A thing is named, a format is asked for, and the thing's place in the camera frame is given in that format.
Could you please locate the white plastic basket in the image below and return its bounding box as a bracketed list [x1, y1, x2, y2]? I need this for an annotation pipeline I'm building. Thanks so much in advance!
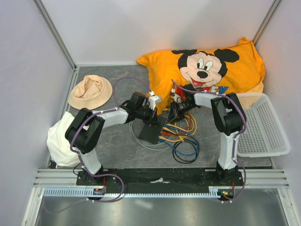
[237, 93, 291, 158]

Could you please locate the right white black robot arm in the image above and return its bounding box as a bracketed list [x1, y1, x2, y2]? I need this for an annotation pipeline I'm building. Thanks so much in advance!
[167, 93, 246, 186]

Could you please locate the blue network cable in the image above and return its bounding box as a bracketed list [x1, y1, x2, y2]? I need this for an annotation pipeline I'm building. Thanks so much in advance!
[158, 123, 200, 158]

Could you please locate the black network switch box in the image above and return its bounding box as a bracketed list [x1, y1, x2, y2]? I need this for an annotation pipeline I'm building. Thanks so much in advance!
[138, 116, 166, 145]

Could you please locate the yellow network cable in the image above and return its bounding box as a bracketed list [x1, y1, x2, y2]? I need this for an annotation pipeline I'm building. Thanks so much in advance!
[158, 110, 198, 144]

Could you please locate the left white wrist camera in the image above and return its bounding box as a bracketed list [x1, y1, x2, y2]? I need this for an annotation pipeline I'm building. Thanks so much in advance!
[148, 91, 162, 110]

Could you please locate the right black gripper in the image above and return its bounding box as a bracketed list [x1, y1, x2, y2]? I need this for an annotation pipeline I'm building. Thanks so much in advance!
[166, 100, 196, 125]

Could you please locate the white crumpled cloth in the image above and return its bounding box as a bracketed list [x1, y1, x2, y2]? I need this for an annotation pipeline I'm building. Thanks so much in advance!
[47, 112, 80, 167]

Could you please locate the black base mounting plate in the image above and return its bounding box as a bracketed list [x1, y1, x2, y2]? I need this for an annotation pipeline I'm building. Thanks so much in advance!
[76, 168, 244, 193]

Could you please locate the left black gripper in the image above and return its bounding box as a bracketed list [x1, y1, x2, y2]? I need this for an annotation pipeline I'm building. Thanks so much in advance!
[136, 105, 160, 127]

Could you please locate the grey network cable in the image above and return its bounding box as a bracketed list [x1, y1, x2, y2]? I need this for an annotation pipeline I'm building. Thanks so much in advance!
[128, 119, 174, 151]

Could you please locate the orange Mickey Mouse pillow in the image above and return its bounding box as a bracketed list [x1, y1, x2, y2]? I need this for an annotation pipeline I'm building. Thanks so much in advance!
[137, 38, 266, 114]

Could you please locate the black network cable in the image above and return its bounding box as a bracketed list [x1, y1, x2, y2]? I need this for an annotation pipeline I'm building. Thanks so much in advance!
[172, 135, 200, 163]

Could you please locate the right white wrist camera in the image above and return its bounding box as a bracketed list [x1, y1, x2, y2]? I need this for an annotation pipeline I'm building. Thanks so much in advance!
[170, 88, 183, 101]

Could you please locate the red network cable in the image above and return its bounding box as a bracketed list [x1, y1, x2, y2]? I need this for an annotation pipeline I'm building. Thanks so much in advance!
[161, 113, 191, 137]

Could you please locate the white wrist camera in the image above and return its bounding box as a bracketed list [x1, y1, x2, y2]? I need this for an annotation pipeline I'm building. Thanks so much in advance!
[148, 91, 162, 110]
[170, 88, 183, 101]

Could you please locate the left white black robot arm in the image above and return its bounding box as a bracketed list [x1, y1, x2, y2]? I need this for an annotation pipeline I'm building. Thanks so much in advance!
[65, 92, 165, 185]

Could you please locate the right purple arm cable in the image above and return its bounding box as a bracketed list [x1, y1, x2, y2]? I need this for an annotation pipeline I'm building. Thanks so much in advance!
[171, 79, 249, 204]

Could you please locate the peach bucket hat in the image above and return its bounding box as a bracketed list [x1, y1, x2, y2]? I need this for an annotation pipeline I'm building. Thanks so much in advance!
[68, 75, 112, 110]

